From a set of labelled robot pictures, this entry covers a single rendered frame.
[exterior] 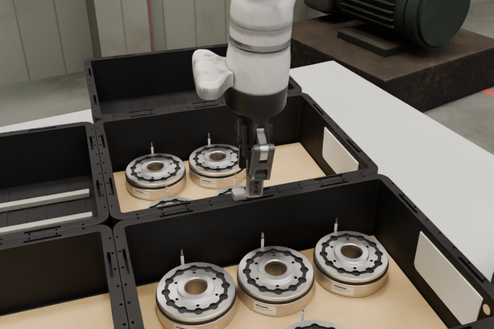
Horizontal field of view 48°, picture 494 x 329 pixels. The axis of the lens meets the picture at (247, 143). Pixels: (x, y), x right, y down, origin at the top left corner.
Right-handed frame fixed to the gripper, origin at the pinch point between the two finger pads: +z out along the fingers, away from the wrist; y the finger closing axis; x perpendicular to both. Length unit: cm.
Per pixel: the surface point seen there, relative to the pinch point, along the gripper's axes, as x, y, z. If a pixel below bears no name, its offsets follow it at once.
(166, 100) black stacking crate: 9, 53, 21
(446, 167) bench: -53, 33, 29
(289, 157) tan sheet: -12.7, 24.2, 16.7
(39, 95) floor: 75, 238, 125
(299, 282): -5.3, -10.5, 10.6
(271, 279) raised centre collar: -1.6, -10.2, 9.9
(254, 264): -0.1, -6.5, 10.8
